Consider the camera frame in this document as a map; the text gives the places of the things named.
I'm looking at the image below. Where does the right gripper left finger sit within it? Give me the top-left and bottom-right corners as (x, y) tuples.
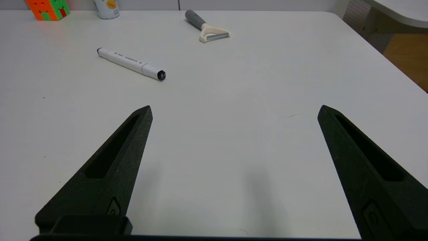
(35, 105), (153, 234)

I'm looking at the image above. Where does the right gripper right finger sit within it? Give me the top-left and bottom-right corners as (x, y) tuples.
(317, 105), (428, 241)

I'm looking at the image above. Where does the white marker pen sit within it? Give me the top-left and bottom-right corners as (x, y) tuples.
(97, 48), (167, 81)

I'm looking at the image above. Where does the blue white spray can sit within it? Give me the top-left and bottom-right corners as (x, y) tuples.
(94, 0), (120, 19)

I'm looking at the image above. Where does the white side table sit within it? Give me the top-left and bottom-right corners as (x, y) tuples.
(343, 0), (428, 54)

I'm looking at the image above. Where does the orange white puzzle cube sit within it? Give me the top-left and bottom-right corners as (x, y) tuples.
(25, 0), (71, 21)

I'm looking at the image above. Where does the gray handled cream peeler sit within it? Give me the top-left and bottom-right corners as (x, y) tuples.
(185, 9), (231, 43)

